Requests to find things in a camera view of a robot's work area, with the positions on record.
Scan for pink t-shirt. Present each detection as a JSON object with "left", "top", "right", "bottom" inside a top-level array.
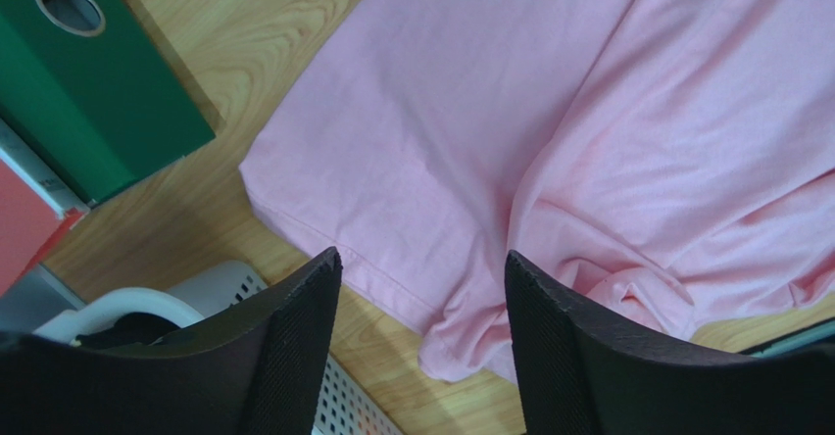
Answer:
[{"left": 240, "top": 0, "right": 834, "bottom": 382}]

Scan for red binder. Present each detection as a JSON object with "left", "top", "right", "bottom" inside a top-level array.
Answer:
[{"left": 1, "top": 122, "right": 89, "bottom": 293}]

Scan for white laundry basket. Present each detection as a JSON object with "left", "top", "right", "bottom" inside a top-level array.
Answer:
[{"left": 34, "top": 261, "right": 401, "bottom": 434}]

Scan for green binder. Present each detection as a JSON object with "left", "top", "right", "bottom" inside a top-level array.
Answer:
[{"left": 1, "top": 0, "right": 215, "bottom": 206}]

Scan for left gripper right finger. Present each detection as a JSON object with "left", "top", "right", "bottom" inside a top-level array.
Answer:
[{"left": 505, "top": 252, "right": 834, "bottom": 434}]

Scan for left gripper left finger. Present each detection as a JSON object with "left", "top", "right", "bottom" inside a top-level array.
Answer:
[{"left": 1, "top": 248, "right": 342, "bottom": 434}]

